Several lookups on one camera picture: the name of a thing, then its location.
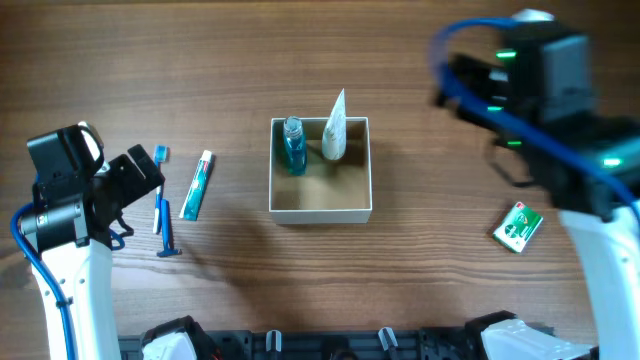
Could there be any teal toothpaste tube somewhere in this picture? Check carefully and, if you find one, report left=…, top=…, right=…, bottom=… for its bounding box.
left=179, top=150, right=214, bottom=221

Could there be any blue toothbrush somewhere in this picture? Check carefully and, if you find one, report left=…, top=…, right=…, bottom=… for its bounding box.
left=151, top=144, right=170, bottom=235

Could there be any blue mouthwash bottle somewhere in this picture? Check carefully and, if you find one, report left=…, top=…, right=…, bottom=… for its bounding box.
left=283, top=116, right=307, bottom=176

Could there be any green soap box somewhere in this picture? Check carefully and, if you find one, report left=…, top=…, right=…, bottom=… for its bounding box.
left=492, top=202, right=544, bottom=253

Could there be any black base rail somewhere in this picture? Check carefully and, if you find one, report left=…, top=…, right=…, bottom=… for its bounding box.
left=119, top=316, right=486, bottom=360

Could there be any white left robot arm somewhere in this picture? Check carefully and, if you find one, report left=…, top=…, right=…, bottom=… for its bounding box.
left=10, top=122, right=164, bottom=359

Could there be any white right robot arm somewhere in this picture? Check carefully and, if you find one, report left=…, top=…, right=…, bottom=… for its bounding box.
left=429, top=17, right=639, bottom=359

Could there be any white bamboo conditioner tube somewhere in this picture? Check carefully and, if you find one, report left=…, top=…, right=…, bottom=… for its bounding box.
left=322, top=89, right=346, bottom=161

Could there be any blue disposable razor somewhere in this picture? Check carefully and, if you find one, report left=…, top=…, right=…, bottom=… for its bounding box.
left=157, top=199, right=182, bottom=258

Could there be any white cardboard box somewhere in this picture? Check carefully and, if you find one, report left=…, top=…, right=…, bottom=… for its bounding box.
left=268, top=117, right=373, bottom=225

